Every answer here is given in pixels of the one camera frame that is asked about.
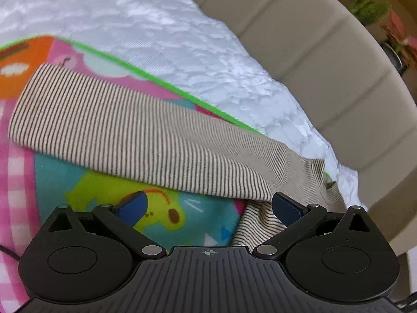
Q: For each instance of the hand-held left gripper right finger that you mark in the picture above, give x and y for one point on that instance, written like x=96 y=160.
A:
x=286 y=207

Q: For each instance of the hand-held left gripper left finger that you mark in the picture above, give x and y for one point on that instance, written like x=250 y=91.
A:
x=132 y=207

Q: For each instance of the beige striped garment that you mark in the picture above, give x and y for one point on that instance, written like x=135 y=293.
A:
x=130 y=130

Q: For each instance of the colourful cartoon play mat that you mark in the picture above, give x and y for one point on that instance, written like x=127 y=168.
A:
x=97 y=186

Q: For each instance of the beige padded headboard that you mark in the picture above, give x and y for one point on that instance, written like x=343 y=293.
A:
x=309 y=39

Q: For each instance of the white quilted bedspread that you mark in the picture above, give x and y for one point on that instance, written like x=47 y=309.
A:
x=163 y=29

